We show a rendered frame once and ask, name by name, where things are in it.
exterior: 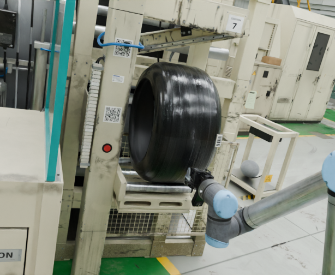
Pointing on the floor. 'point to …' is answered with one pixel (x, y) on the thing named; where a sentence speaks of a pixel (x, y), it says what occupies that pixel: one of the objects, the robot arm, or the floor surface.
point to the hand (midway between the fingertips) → (187, 177)
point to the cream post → (106, 137)
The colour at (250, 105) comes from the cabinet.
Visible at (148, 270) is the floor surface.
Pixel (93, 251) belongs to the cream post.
